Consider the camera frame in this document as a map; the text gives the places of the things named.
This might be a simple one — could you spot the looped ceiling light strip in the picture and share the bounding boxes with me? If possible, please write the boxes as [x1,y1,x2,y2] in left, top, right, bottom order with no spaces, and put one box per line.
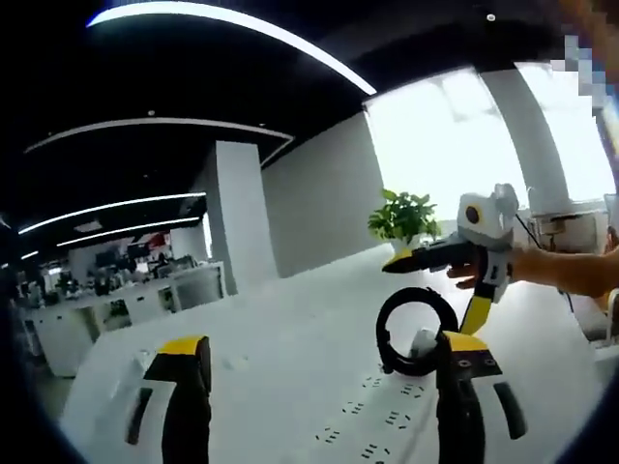
[22,117,296,169]

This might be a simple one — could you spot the white charger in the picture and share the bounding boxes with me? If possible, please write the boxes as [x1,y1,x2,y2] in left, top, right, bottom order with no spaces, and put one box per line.
[409,327,441,363]

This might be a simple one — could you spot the white power strip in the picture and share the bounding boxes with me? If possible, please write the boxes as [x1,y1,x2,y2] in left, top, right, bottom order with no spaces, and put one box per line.
[270,360,449,464]

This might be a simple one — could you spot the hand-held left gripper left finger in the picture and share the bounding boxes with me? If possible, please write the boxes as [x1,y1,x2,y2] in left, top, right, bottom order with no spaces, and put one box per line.
[124,334,213,464]

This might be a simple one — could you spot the green potted plant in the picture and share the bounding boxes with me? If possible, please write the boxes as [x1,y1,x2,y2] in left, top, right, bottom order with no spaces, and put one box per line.
[367,188,443,253]

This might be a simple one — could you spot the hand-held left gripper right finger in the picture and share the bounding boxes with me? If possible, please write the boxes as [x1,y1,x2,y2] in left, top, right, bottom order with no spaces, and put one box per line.
[434,330,529,464]

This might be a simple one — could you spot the person's right hand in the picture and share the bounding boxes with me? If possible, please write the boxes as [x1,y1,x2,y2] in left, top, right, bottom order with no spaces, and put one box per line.
[445,246,538,291]

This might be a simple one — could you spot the straight ceiling light strip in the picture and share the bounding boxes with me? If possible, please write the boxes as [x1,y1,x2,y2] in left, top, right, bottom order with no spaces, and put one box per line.
[55,217,203,248]
[17,191,208,237]

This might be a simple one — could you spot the white desk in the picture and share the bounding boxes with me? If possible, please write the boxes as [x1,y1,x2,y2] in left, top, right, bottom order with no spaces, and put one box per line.
[60,240,602,464]

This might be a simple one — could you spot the long curved ceiling light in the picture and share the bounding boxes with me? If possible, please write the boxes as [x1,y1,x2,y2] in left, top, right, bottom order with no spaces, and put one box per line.
[85,1,379,96]

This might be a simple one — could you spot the row of white office desks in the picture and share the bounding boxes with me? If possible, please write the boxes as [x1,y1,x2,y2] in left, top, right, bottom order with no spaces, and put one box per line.
[22,269,227,379]

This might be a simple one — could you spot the black charger cable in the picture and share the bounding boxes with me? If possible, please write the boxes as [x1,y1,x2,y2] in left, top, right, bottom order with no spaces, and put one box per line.
[375,286,458,377]

